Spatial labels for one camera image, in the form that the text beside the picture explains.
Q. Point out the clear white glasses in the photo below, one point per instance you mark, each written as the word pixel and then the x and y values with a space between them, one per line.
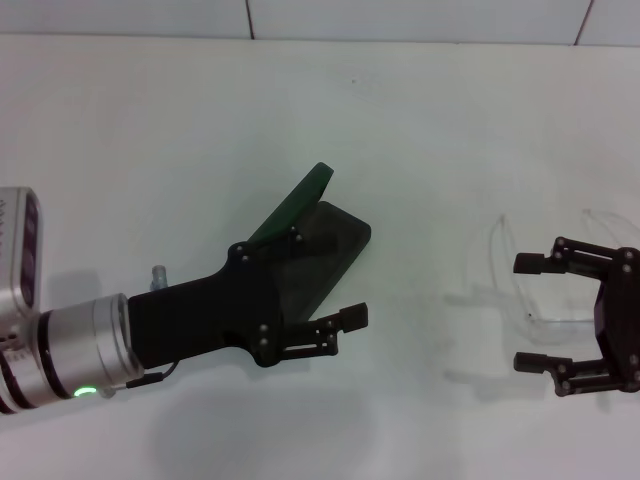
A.
pixel 550 327

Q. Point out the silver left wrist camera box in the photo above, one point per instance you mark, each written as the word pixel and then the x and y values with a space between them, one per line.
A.
pixel 20 250

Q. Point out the green glasses case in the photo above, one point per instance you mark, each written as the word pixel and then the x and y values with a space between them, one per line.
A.
pixel 345 240

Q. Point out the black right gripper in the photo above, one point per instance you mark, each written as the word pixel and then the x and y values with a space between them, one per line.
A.
pixel 620 325

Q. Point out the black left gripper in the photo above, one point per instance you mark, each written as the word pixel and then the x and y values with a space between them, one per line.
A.
pixel 200 320

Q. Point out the small silver port stub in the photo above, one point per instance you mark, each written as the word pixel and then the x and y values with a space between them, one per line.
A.
pixel 159 276

